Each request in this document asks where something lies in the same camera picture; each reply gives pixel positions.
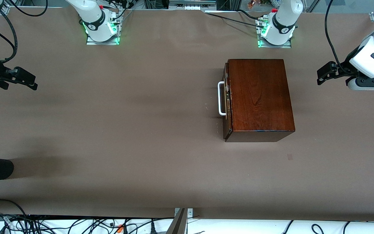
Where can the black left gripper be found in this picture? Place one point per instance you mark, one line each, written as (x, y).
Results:
(343, 69)

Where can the light wooden drawer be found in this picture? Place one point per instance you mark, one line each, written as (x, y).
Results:
(227, 123)

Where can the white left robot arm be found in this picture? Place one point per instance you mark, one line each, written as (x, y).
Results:
(282, 26)

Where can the dark brown wooden cabinet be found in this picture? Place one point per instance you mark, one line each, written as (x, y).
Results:
(260, 94)

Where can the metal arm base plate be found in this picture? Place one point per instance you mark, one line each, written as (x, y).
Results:
(102, 43)
(274, 46)

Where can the grey network switch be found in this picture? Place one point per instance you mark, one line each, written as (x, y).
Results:
(192, 4)

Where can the aluminium frame beam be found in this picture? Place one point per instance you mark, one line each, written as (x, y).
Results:
(177, 224)

